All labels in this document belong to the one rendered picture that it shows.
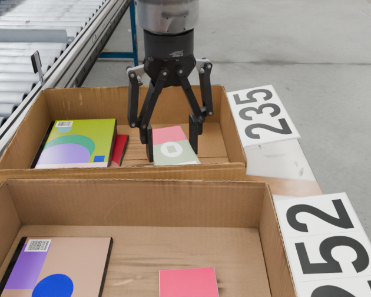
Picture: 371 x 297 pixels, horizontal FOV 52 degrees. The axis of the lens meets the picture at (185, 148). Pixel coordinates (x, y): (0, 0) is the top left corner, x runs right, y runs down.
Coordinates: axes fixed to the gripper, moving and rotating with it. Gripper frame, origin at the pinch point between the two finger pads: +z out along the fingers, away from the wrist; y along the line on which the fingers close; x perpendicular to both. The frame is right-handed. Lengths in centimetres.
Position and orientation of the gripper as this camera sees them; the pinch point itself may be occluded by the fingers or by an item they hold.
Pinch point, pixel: (171, 141)
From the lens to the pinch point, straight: 67.7
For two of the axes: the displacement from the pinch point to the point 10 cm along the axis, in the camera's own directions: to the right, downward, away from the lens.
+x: -2.9, -5.5, 7.9
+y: 9.6, -1.6, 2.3
